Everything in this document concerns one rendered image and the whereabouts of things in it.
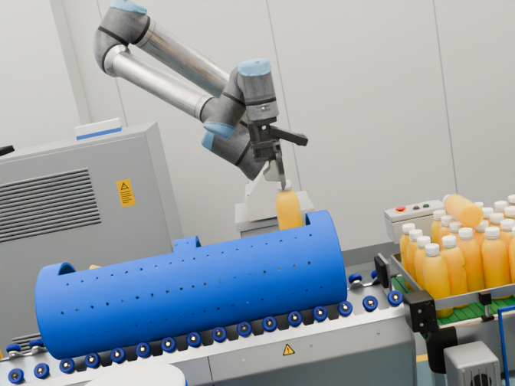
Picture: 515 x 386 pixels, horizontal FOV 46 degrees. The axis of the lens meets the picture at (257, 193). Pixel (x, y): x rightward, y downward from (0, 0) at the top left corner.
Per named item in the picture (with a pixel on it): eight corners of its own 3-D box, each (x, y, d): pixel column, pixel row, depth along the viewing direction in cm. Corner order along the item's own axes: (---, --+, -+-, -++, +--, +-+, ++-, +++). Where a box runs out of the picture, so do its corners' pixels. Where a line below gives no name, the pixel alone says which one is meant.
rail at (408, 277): (391, 263, 209) (390, 255, 208) (393, 263, 209) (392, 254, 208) (431, 310, 170) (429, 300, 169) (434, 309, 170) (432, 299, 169)
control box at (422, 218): (387, 236, 221) (383, 209, 219) (441, 225, 222) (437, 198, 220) (395, 244, 212) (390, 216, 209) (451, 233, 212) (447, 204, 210)
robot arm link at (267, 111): (275, 99, 179) (278, 101, 170) (278, 115, 181) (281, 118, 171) (245, 105, 179) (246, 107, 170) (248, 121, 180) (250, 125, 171)
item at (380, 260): (378, 290, 195) (372, 254, 192) (385, 289, 195) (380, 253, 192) (386, 302, 185) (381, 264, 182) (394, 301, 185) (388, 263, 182)
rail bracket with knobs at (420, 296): (405, 324, 176) (399, 291, 173) (429, 319, 176) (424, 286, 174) (415, 339, 166) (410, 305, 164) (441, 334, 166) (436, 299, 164)
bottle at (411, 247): (432, 298, 187) (424, 241, 183) (410, 297, 191) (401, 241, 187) (437, 289, 193) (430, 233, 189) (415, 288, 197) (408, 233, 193)
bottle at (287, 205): (309, 246, 183) (300, 186, 179) (289, 253, 181) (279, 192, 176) (299, 241, 189) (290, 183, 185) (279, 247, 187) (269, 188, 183)
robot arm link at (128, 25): (241, 122, 260) (90, 27, 214) (261, 86, 260) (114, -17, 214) (260, 132, 248) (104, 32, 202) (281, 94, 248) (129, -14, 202)
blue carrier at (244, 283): (75, 337, 201) (54, 255, 196) (336, 284, 202) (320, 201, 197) (50, 377, 173) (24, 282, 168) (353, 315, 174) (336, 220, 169)
